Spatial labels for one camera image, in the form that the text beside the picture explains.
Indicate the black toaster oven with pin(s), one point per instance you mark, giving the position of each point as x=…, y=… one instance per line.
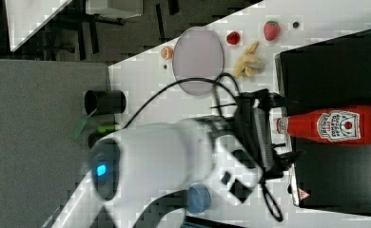
x=334, y=73

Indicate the red ketchup bottle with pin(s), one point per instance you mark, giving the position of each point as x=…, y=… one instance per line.
x=345, y=126

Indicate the grey round plate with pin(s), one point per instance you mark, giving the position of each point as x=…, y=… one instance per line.
x=198, y=53

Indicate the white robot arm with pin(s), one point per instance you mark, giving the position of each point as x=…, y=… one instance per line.
x=140, y=175

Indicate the green slotted spatula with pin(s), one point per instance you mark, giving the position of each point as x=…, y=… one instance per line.
x=81, y=124

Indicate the orange slice toy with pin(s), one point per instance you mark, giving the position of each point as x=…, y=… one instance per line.
x=167, y=53

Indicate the blue cup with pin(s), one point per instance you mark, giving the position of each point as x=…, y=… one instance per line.
x=199, y=199

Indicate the pink strawberry toy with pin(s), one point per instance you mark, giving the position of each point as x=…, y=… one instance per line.
x=272, y=30

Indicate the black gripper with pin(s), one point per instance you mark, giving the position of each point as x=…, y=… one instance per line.
x=252, y=127

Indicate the black utensil cup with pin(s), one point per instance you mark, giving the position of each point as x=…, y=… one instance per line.
x=105, y=102

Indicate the dark red strawberry toy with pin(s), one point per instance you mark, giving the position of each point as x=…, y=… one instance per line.
x=233, y=38

